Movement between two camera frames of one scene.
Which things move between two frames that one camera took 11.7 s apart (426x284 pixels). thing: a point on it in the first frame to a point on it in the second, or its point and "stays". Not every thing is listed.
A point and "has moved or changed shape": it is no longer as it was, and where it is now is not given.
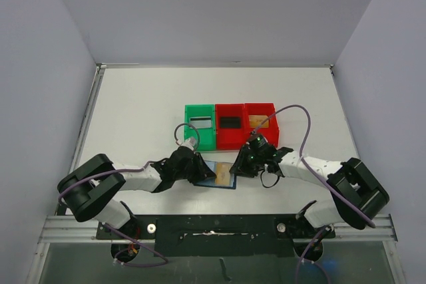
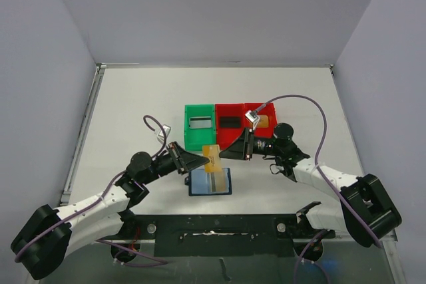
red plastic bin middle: x=229 y=138 stays
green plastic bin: x=205 y=138 stays
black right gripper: x=242 y=161 to x=248 y=144
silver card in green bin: x=201 y=122 stays
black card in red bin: x=229 y=122 stays
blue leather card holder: x=223 y=178 has moved or changed shape
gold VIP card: x=222 y=173 to x=212 y=151
